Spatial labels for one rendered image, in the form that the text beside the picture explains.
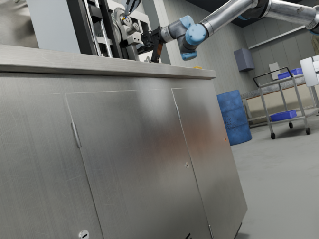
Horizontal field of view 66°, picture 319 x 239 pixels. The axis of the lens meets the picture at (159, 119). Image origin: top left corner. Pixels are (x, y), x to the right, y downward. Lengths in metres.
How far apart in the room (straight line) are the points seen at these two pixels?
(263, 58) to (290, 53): 0.87
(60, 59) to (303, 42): 9.29
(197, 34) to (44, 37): 0.65
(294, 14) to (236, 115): 3.07
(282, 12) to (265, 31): 8.46
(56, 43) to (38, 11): 0.18
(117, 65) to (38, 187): 0.36
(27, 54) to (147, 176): 0.43
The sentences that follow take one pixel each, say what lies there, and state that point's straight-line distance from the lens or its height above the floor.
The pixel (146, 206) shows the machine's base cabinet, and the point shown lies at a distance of 0.71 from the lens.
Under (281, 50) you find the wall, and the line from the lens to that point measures 9.70.
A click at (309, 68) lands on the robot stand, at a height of 0.74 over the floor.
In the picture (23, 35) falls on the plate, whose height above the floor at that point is 1.26.
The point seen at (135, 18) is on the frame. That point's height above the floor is 1.58.
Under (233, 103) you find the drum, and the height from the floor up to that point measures 0.68.
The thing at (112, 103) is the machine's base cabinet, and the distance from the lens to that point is 0.67.
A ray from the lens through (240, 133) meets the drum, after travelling 4.39.
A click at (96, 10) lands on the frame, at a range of 1.01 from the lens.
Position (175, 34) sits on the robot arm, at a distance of 1.23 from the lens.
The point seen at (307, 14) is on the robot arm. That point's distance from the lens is 1.50.
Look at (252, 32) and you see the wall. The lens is 10.00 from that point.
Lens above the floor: 0.70
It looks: 1 degrees up
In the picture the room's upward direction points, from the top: 15 degrees counter-clockwise
